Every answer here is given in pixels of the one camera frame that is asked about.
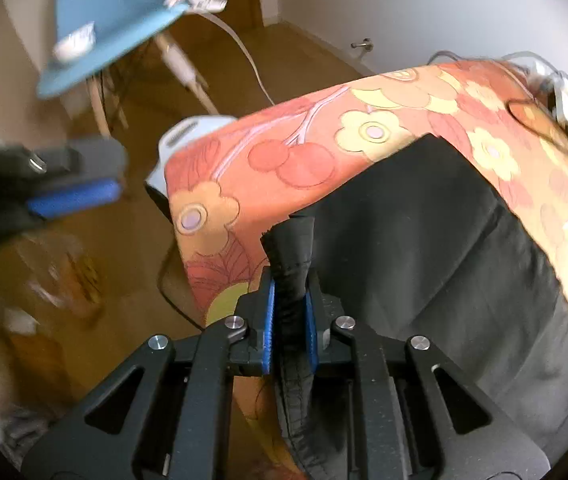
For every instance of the clear plastic bag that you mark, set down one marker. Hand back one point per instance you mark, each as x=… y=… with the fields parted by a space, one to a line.
x=64 y=270

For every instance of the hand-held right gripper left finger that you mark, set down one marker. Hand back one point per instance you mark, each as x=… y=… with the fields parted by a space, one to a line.
x=267 y=325

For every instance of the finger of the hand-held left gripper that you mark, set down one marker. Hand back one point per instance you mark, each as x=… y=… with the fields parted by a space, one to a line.
x=79 y=160
x=79 y=199

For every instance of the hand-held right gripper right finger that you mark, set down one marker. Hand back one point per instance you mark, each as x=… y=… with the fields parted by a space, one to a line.
x=311 y=327

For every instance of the white object on chair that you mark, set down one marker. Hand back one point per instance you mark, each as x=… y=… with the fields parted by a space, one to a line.
x=75 y=42

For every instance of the white iron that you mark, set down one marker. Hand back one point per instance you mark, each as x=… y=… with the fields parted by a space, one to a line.
x=189 y=132

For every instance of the metal door stopper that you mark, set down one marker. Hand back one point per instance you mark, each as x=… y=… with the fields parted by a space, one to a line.
x=362 y=45

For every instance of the blue chair with wooden legs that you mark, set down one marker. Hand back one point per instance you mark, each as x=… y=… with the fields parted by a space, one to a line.
x=109 y=20

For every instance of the orange floral bedsheet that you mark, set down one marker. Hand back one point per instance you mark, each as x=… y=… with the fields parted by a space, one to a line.
x=314 y=125

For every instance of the black pants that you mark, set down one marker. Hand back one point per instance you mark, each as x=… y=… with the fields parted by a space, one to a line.
x=413 y=260

